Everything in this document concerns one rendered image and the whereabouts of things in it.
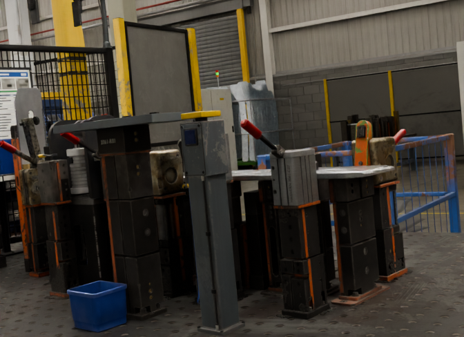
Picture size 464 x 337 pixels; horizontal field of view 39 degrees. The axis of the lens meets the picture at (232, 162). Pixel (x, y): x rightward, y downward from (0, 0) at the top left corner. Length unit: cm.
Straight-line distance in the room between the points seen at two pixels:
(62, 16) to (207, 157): 188
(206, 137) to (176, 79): 413
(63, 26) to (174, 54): 247
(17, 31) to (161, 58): 208
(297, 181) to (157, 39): 402
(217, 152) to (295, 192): 19
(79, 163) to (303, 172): 74
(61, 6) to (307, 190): 194
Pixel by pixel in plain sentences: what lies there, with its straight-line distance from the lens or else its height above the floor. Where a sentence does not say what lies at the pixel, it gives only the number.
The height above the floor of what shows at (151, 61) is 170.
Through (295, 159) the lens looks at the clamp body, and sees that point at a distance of 140.
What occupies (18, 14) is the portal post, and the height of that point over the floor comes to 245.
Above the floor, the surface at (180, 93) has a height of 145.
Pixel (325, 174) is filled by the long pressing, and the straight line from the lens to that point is 149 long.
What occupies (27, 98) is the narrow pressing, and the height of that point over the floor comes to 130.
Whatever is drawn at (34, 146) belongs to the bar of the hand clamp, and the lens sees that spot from 223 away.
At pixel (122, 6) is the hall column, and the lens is 973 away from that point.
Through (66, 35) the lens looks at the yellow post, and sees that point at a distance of 309.
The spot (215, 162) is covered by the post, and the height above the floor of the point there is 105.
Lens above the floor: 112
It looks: 3 degrees down
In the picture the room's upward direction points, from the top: 5 degrees counter-clockwise
